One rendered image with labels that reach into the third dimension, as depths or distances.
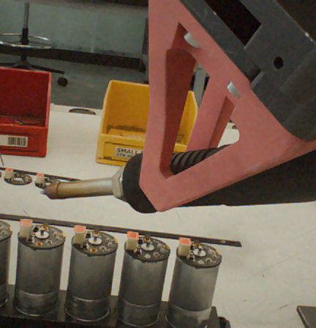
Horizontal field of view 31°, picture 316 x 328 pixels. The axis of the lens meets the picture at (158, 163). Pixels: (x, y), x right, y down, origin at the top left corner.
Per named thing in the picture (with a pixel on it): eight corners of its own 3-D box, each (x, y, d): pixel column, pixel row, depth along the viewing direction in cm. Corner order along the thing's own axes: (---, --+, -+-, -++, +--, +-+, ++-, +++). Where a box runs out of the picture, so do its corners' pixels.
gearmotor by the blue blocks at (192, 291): (208, 347, 32) (224, 266, 30) (163, 343, 32) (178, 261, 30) (203, 320, 34) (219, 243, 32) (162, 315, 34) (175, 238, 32)
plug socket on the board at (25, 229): (34, 239, 30) (34, 227, 30) (17, 236, 30) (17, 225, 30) (36, 231, 31) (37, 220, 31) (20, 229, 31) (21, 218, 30)
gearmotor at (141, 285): (157, 342, 32) (171, 260, 30) (112, 337, 31) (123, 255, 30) (156, 315, 34) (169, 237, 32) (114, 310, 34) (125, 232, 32)
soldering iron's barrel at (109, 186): (41, 210, 27) (133, 206, 23) (35, 178, 27) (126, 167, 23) (66, 204, 29) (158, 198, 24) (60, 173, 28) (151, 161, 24)
